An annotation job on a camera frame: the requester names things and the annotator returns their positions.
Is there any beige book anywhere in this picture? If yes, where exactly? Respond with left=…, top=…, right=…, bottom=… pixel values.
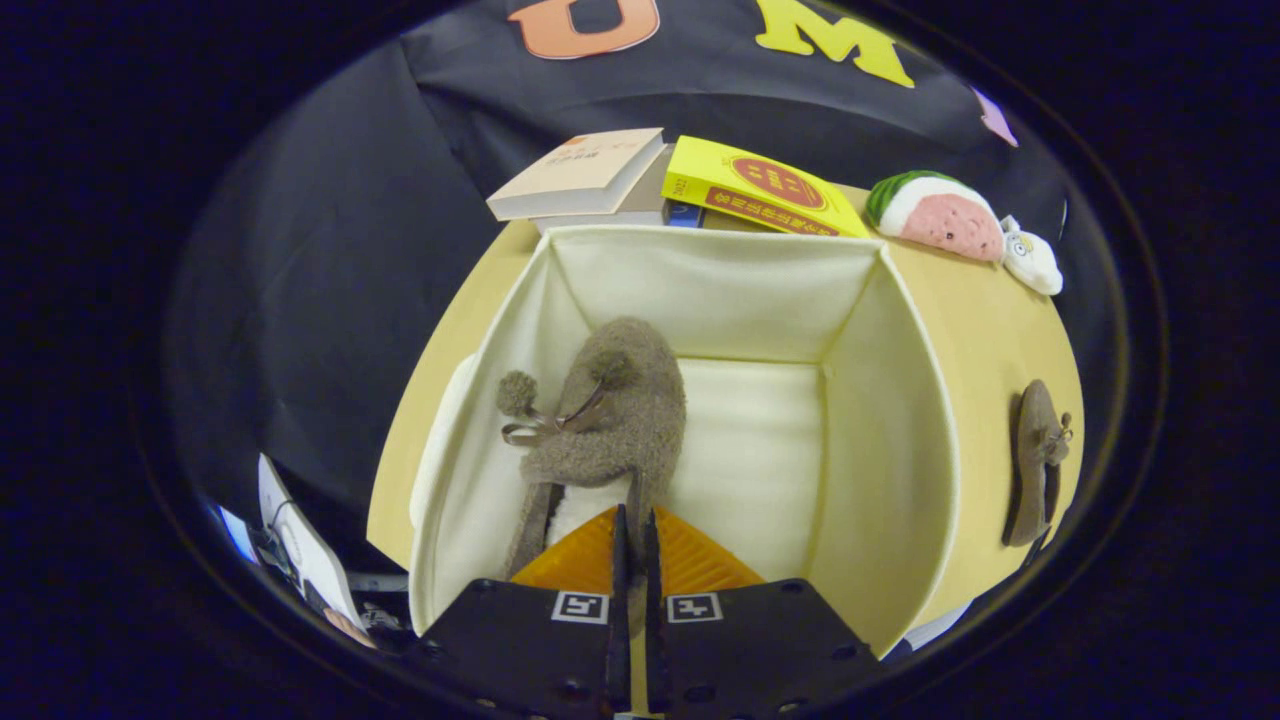
left=486, top=127, right=666, bottom=222

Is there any watermelon plush toy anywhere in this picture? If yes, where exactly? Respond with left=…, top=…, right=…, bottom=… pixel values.
left=865, top=170, right=1006, bottom=264

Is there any brown fuzzy shoe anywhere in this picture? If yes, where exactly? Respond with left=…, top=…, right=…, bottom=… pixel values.
left=497, top=317, right=688, bottom=581
left=1002, top=378, right=1074, bottom=548

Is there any white plush toy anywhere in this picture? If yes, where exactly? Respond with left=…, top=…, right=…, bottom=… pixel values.
left=1000, top=215, right=1064, bottom=297

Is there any yellow book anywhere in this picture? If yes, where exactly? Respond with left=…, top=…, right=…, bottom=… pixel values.
left=661, top=135, right=871, bottom=239

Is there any black backdrop cloth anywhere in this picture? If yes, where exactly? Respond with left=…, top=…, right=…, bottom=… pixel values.
left=165, top=0, right=1081, bottom=601

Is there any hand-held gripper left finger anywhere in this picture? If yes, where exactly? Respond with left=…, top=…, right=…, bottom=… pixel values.
left=415, top=503, right=633, bottom=719

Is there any white book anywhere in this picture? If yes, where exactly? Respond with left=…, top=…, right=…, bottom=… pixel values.
left=530, top=145, right=673, bottom=236

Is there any cream fabric storage box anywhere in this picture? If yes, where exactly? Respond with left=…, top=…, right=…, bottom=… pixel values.
left=408, top=223, right=959, bottom=659

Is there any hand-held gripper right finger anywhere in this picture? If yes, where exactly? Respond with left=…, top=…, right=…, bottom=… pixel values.
left=643, top=505, right=881, bottom=719

